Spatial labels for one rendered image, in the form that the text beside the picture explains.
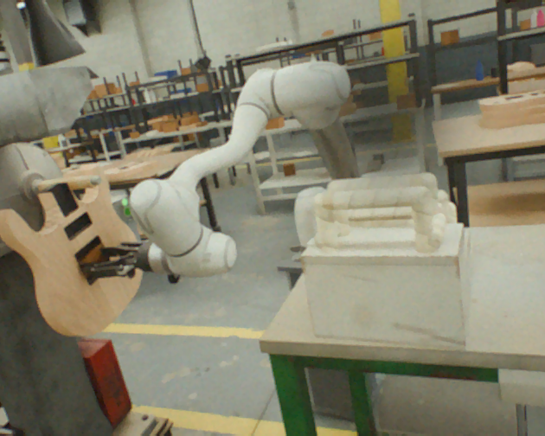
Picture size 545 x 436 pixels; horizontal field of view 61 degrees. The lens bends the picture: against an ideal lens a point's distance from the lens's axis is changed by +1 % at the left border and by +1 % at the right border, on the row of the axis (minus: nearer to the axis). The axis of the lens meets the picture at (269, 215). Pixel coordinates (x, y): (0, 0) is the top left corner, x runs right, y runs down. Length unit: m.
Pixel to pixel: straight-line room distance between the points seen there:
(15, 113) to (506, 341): 1.08
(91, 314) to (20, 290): 0.35
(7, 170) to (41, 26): 0.38
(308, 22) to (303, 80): 11.12
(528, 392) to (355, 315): 0.29
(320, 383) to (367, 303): 1.27
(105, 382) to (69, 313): 0.65
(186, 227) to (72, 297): 0.41
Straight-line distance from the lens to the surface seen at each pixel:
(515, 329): 0.94
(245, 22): 13.00
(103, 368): 1.86
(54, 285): 1.24
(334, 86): 1.30
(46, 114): 1.13
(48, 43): 1.35
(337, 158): 1.49
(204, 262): 1.06
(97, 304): 1.34
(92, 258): 1.32
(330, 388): 2.10
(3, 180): 1.40
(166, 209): 0.95
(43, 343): 1.69
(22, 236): 1.19
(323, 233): 0.83
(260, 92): 1.37
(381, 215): 0.97
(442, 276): 0.81
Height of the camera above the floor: 1.42
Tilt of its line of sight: 17 degrees down
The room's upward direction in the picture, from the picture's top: 11 degrees counter-clockwise
